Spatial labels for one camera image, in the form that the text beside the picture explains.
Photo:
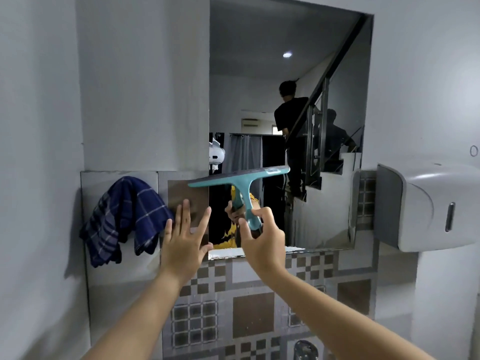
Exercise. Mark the person's right hand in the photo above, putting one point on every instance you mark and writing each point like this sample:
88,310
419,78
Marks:
268,251

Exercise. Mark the person's left hand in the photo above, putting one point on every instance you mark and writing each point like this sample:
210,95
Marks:
180,254

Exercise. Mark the person's right thumb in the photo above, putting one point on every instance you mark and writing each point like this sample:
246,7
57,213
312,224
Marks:
245,230

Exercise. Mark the person's left thumb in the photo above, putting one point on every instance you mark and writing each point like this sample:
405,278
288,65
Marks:
207,250

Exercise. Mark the person's left little finger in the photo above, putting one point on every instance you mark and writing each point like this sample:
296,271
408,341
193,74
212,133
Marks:
168,231

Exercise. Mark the person's left middle finger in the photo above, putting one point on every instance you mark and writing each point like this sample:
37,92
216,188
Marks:
187,219

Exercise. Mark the teal window squeegee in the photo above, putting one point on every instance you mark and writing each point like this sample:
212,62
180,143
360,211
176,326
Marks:
243,183

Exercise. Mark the person's left forearm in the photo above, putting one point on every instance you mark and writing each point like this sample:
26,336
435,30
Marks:
138,318

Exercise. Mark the person's right forearm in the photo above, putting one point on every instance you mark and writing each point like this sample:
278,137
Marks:
330,322

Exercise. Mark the blue plaid cloth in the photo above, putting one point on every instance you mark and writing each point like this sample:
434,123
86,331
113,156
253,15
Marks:
123,213

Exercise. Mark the white paper towel dispenser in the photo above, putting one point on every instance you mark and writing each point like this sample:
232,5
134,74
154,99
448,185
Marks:
423,206

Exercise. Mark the wall mirror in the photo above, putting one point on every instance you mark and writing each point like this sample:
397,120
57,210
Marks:
262,89

